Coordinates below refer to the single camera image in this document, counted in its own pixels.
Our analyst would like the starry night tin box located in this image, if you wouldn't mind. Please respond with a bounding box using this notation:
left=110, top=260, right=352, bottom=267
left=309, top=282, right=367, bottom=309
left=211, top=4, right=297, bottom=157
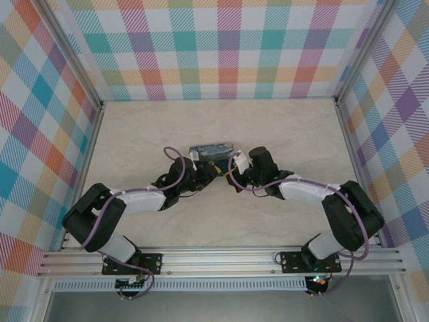
left=187, top=143, right=236, bottom=172

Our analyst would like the grey metal shelf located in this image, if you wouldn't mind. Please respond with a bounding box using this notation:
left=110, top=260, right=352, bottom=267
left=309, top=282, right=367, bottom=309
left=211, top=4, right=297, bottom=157
left=43, top=290, right=403, bottom=322

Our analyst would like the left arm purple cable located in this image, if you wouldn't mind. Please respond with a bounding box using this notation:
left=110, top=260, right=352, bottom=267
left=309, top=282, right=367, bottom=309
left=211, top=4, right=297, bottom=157
left=80, top=146, right=197, bottom=301

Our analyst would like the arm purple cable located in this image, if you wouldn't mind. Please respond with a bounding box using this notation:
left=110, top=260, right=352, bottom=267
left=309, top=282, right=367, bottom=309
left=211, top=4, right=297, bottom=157
left=227, top=152, right=371, bottom=298
left=80, top=146, right=197, bottom=301

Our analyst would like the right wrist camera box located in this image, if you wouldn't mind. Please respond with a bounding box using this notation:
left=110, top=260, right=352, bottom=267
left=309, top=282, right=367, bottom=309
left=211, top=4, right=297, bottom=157
left=231, top=150, right=251, bottom=172

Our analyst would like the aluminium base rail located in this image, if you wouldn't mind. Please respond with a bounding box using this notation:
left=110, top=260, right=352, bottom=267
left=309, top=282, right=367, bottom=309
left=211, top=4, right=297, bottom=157
left=36, top=246, right=406, bottom=278

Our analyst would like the aluminium side rail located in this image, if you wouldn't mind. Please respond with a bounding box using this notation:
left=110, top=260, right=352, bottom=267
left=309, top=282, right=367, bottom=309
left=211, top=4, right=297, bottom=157
left=334, top=96, right=385, bottom=248
left=58, top=100, right=105, bottom=252

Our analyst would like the white slotted cable duct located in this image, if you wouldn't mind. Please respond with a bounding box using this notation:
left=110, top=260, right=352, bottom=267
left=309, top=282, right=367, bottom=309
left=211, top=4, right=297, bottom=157
left=53, top=276, right=308, bottom=292

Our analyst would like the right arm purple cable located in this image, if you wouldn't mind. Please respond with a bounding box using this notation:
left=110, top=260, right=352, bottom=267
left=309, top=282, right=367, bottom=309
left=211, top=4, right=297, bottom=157
left=227, top=152, right=371, bottom=298

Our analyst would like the aluminium frame post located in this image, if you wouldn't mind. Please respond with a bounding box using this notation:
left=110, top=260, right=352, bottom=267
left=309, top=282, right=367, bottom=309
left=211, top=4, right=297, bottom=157
left=334, top=0, right=395, bottom=101
left=35, top=0, right=105, bottom=110

